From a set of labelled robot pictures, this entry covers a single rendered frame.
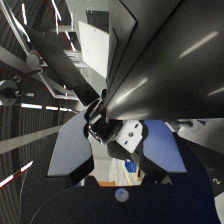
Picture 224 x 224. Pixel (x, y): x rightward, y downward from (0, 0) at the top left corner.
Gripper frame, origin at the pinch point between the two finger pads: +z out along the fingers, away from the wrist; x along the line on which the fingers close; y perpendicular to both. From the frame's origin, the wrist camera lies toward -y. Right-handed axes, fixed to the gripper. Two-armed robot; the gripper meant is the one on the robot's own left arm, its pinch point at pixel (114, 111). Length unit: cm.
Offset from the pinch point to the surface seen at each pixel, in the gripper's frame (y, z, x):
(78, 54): -8, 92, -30
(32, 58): -9, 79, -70
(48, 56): -6.8, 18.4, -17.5
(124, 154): 34.8, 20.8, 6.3
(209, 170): 12.4, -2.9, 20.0
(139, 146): 14.4, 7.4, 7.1
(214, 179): 13.8, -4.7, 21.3
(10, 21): -42, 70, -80
